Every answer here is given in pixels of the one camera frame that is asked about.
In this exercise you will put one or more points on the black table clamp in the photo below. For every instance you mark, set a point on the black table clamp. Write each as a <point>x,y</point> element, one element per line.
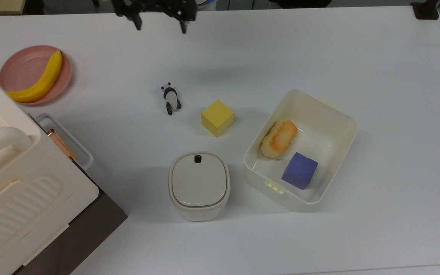
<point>425,10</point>

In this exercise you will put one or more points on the yellow toy banana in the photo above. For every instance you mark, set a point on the yellow toy banana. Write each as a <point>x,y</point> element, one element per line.
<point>44,80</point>

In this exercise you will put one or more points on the cream open plastic bin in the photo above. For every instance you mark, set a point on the cream open plastic bin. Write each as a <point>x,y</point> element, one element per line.
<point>319,114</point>

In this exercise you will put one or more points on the pink plate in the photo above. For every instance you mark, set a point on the pink plate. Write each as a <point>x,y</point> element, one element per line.
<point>21,68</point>

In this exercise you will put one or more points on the yellow cube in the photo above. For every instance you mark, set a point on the yellow cube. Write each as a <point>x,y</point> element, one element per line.
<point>217,116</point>

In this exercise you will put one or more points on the orange latch on storage box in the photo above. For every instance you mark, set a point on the orange latch on storage box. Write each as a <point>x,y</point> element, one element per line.
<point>62,145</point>

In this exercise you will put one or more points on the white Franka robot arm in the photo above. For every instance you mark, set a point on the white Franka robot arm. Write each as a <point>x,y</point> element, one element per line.
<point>206,5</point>

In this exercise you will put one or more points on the small panda toy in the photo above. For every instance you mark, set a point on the small panda toy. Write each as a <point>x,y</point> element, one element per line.
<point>171,98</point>

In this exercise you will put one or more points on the clear tray with pen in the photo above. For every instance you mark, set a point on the clear tray with pen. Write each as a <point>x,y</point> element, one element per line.
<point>84,152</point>

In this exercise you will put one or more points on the purple cube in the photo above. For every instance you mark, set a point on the purple cube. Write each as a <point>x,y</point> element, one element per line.
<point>300,170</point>

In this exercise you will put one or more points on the cream lidded trash can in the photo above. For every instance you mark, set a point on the cream lidded trash can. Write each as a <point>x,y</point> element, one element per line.
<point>199,183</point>

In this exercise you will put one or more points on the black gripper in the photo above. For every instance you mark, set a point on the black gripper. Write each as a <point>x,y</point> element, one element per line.
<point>151,5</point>

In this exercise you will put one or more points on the toy bread roll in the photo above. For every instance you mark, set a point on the toy bread roll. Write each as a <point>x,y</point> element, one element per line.
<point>279,139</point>

